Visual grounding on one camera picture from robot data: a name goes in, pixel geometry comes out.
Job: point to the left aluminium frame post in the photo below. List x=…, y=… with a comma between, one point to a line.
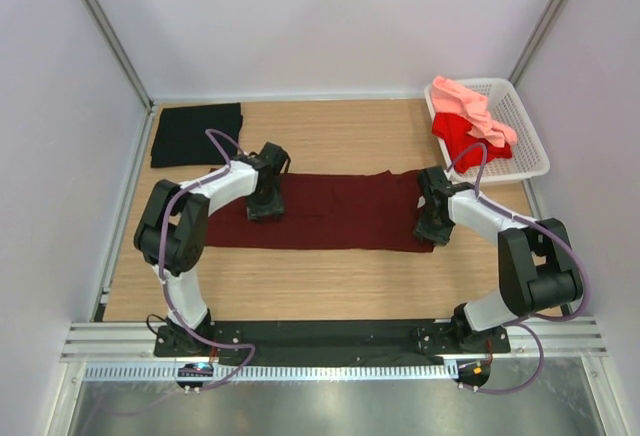
x=106, y=29

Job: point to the bright red t shirt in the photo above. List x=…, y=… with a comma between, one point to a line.
x=454, y=131

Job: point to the folded black t shirt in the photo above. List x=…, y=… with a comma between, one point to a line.
x=180, y=139

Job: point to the right aluminium frame post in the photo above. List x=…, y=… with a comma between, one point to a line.
x=541, y=31

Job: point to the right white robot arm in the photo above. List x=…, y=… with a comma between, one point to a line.
x=537, y=267

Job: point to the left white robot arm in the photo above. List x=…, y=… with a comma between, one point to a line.
x=172, y=231

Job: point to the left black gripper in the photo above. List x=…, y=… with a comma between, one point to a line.
x=274, y=207

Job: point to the aluminium frame post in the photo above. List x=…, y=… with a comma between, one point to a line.
x=541, y=31
x=106, y=29

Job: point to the white slotted cable duct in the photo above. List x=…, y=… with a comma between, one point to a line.
x=203, y=372

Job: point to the dark red t shirt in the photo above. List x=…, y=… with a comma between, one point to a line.
x=330, y=212

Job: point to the aluminium front rail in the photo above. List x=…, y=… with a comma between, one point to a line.
x=131, y=341

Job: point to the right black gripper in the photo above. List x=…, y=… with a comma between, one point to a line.
x=440, y=237

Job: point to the pink t shirt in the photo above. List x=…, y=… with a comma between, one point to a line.
x=449, y=96

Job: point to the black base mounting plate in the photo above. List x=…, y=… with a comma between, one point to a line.
x=331, y=344

